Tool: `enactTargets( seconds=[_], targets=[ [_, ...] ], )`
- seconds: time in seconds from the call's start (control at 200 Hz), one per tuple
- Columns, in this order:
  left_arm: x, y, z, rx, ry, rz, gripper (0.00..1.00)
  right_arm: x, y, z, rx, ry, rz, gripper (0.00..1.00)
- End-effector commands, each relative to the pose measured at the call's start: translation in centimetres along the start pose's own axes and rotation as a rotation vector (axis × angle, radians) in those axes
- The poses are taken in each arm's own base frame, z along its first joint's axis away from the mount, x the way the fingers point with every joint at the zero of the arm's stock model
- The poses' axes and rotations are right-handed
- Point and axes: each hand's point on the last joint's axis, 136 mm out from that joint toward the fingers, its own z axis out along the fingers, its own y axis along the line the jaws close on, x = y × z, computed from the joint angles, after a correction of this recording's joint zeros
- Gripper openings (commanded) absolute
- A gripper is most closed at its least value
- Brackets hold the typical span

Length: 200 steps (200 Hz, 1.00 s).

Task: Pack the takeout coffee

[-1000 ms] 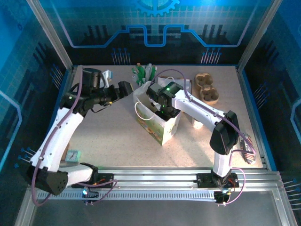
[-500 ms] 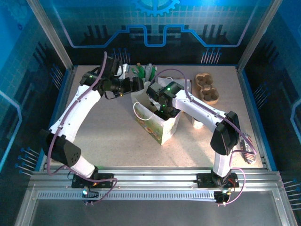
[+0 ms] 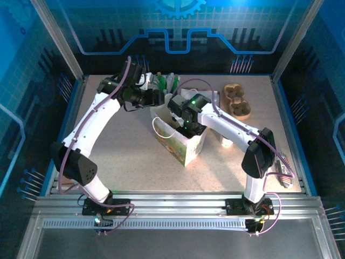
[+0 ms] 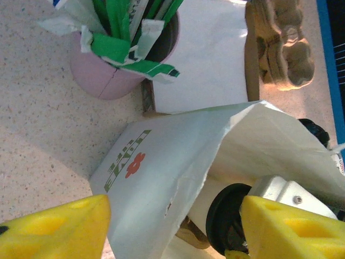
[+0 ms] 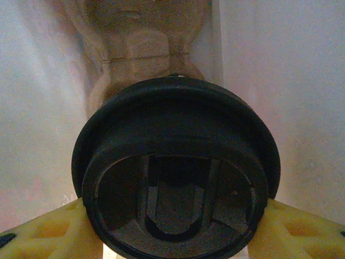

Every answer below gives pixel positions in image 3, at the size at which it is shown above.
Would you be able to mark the white printed paper bag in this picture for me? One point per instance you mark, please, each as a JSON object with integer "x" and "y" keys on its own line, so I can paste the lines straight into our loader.
{"x": 178, "y": 151}

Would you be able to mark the white paper coffee cup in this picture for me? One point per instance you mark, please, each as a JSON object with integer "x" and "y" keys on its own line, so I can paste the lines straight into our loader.
{"x": 227, "y": 143}

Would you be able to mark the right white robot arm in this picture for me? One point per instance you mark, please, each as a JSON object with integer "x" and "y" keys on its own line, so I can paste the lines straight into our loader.
{"x": 223, "y": 121}

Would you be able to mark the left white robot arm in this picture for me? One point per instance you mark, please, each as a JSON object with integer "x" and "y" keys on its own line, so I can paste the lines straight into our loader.
{"x": 89, "y": 126}

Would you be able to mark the wooden stirrer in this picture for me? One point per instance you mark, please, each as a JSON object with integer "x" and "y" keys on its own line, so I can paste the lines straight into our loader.
{"x": 159, "y": 74}

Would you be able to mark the white paper napkin stack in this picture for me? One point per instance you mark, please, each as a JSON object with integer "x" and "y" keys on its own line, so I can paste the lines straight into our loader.
{"x": 207, "y": 94}

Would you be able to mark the brown pulp cup carrier stack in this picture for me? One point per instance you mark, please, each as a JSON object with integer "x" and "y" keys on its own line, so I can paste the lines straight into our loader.
{"x": 235, "y": 105}

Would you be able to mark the striped snack packet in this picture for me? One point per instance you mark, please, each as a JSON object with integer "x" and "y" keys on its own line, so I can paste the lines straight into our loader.
{"x": 283, "y": 172}

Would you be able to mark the small controller board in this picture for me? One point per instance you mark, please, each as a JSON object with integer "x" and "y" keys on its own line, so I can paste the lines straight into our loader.
{"x": 256, "y": 226}
{"x": 102, "y": 224}

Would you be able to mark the aluminium frame post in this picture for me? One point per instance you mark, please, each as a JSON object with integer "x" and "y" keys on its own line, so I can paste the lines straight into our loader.
{"x": 296, "y": 40}
{"x": 61, "y": 40}

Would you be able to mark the aluminium rail beam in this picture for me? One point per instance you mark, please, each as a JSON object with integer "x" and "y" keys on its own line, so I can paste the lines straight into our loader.
{"x": 175, "y": 205}

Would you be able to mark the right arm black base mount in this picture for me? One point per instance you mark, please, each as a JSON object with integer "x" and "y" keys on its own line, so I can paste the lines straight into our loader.
{"x": 234, "y": 207}

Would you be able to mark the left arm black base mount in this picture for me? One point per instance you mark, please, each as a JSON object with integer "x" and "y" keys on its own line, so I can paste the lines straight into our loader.
{"x": 121, "y": 206}

